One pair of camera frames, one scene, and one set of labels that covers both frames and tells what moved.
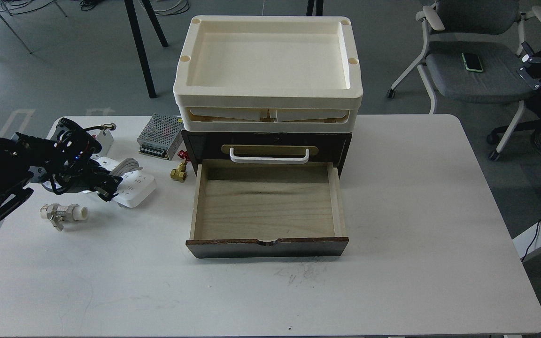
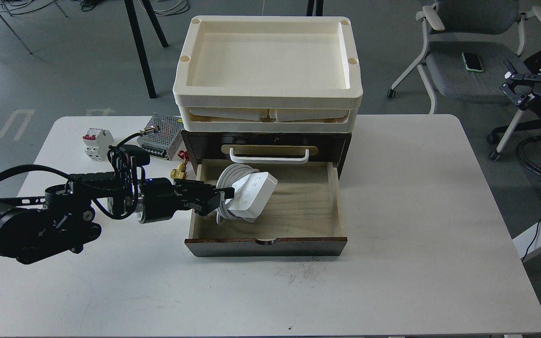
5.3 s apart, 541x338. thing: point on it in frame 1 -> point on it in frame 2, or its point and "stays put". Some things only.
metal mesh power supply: x=160 y=136 stays put
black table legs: x=135 y=24 stays put
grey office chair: x=471 y=53 stays put
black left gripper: x=72 y=167 -> x=163 y=198
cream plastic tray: x=268 y=73 stays put
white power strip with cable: x=136 y=187 -> x=252 y=188
